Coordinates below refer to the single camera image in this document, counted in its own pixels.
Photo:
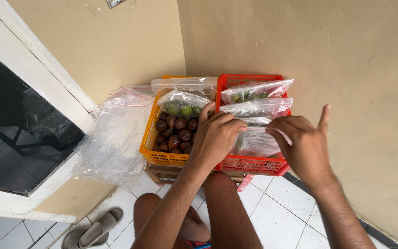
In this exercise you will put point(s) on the person's left hand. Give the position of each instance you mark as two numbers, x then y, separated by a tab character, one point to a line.
216	138

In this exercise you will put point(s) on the person's right hand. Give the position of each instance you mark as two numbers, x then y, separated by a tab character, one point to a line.
306	152

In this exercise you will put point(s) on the clear zip bag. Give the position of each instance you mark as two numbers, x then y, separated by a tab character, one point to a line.
254	121
257	143
254	108
185	84

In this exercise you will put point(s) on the pile of brown snake fruit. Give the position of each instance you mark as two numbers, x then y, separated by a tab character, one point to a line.
176	135

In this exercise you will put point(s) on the red plastic crate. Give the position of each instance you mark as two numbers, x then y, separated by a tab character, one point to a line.
250	165

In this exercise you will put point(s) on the zip bag of green limes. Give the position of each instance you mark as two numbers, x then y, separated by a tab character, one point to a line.
254	91
181	107

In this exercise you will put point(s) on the wooden stool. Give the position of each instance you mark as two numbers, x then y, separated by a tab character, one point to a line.
161	173

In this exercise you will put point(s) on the orange plastic crate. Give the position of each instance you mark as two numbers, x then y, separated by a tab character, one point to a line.
149	141

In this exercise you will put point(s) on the person's right leg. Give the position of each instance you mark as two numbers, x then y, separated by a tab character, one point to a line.
228	214

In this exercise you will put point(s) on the person's leg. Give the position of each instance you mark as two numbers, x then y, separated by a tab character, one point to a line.
147	211
228	214

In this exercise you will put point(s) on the stack of empty zip bags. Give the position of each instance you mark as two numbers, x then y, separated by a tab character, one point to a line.
116	138

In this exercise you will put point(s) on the person's left leg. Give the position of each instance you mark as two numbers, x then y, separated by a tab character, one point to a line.
147	211

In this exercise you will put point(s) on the red and blue shorts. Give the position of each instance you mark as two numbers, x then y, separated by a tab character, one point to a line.
200	245

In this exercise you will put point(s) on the grey sandal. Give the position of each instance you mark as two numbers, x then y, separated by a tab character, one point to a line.
100	224
70	240

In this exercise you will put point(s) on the dark glass window pane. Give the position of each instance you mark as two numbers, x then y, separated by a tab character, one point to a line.
16	131

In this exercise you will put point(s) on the metal wall fitting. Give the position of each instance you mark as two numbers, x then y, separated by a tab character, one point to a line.
114	2

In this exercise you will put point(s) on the white window frame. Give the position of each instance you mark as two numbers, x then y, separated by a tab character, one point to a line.
22	55

